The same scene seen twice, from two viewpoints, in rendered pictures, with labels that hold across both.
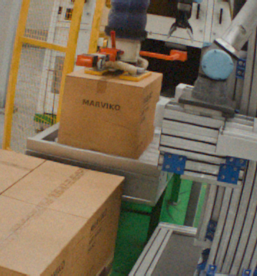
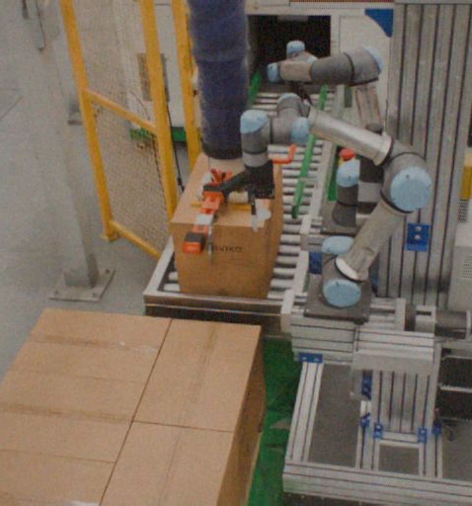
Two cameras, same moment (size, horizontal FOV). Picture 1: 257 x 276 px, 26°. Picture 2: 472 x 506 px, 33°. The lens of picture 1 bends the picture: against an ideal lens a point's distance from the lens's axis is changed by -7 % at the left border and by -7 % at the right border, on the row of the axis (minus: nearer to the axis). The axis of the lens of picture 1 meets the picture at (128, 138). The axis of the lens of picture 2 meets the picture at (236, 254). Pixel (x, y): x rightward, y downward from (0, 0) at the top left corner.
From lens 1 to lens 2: 1.42 m
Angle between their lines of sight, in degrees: 22
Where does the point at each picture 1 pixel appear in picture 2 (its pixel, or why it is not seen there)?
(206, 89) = not seen: hidden behind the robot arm
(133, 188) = (273, 328)
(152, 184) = not seen: hidden behind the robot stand
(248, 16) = (375, 236)
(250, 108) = (390, 282)
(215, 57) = (338, 290)
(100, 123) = (223, 265)
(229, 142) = (366, 358)
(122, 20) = (220, 138)
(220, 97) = not seen: hidden behind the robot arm
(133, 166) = (268, 308)
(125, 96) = (245, 238)
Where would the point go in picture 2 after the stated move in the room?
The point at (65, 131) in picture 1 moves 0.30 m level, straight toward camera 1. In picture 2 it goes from (186, 276) to (190, 320)
